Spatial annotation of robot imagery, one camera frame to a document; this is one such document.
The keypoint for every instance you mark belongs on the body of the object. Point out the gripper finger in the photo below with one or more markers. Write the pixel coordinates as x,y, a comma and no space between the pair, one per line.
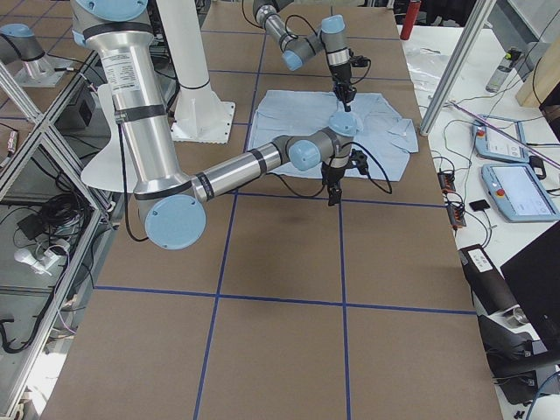
343,103
348,101
331,195
337,193

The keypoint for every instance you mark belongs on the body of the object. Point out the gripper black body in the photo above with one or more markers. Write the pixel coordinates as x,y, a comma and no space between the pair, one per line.
331,176
339,77

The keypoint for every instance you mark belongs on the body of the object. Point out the light blue button shirt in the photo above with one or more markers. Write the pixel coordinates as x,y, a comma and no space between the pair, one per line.
388,136

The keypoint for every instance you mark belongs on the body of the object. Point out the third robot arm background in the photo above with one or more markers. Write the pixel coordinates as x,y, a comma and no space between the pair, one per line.
40,70

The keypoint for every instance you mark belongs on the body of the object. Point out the clear plastic bag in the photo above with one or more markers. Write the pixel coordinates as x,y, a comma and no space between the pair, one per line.
426,67

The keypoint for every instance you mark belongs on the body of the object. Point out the red bottle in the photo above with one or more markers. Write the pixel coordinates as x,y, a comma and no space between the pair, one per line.
410,19

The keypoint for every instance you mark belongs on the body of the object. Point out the orange terminal board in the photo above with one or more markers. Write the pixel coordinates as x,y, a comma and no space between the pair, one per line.
454,203

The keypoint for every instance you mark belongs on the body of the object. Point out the small black card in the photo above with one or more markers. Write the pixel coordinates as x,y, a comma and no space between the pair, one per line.
480,205

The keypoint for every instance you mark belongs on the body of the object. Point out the far teach pendant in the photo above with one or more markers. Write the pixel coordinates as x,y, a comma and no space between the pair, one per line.
490,144

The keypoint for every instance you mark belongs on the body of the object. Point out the teach pendant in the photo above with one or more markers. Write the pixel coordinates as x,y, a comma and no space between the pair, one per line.
518,193
490,144

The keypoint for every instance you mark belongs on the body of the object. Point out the clear water bottle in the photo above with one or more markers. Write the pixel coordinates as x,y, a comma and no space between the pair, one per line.
502,71

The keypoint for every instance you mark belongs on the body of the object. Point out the near teach pendant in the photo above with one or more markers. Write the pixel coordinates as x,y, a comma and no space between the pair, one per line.
518,193

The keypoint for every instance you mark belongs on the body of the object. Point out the black cylinder device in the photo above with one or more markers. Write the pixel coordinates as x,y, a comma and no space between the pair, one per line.
485,280

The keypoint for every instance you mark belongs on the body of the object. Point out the wooden board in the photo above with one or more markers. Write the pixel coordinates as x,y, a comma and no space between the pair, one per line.
542,80

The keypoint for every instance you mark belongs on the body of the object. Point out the black monitor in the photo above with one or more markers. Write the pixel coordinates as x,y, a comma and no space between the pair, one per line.
532,275

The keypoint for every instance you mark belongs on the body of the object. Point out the black box under table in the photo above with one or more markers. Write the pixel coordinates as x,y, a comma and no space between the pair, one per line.
83,109

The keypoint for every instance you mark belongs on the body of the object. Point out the white power strip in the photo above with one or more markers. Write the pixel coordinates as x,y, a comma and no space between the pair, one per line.
41,264

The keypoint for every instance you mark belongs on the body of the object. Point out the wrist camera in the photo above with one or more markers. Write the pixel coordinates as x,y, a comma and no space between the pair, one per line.
359,161
360,61

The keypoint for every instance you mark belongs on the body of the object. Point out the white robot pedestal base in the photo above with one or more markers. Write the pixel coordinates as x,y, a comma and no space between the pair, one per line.
200,115

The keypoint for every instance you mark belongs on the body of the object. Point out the aluminium frame post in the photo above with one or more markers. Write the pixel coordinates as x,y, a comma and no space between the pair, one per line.
466,41

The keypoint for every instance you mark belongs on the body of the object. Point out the aluminium frame rail left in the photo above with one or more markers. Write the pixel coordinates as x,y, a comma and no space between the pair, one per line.
45,164

